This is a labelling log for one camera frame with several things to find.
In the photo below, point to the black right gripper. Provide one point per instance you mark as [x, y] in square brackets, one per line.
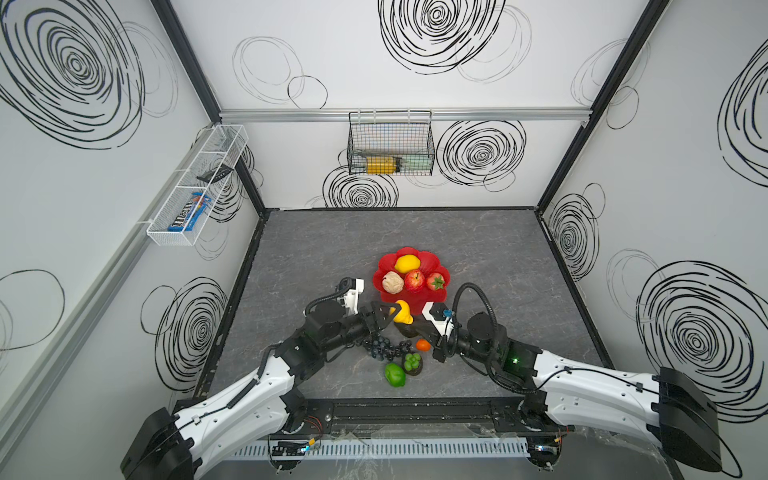
[441, 339]

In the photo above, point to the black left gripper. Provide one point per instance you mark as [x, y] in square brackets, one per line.
[372, 320]

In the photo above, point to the small yellow fake pear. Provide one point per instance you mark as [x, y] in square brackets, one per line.
[402, 313]

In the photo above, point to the green fake mangosteen half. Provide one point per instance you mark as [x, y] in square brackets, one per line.
[412, 364]

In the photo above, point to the red fake apple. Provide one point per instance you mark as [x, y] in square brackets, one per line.
[414, 281]

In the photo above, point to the green fake pepper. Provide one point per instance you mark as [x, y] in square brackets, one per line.
[395, 375]

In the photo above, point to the yellow fake lemon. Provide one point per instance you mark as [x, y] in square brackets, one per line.
[407, 263]

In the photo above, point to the dark fake avocado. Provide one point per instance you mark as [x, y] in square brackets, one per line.
[408, 330]

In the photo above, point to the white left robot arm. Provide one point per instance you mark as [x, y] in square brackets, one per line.
[189, 443]

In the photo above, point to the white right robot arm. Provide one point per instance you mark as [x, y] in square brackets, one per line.
[666, 408]

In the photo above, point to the lower orange fake tangerine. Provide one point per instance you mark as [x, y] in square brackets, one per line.
[423, 345]

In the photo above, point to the dark fake grape bunch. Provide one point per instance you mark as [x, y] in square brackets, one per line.
[382, 348]

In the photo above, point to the red flower-shaped fruit bowl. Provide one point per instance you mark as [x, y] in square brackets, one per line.
[430, 263]

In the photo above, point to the yellow box in basket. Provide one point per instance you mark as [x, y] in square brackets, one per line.
[382, 165]

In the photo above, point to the green box in basket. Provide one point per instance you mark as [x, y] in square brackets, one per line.
[416, 164]

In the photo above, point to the black remote control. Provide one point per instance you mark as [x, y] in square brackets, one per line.
[214, 175]

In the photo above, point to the blue candy packet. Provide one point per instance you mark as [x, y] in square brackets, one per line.
[186, 219]

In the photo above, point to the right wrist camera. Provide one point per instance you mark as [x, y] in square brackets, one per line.
[440, 316]

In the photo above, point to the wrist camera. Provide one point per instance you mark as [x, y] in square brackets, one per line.
[440, 316]
[351, 289]

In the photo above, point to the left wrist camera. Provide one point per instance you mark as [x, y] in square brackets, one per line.
[351, 289]

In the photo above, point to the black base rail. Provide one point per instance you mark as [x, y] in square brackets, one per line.
[502, 414]

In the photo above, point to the black wire wall basket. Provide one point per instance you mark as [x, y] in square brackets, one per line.
[387, 133]

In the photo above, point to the white slotted cable duct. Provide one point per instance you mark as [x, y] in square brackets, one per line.
[429, 448]

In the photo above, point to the white wire wall shelf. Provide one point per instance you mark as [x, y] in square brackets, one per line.
[215, 145]

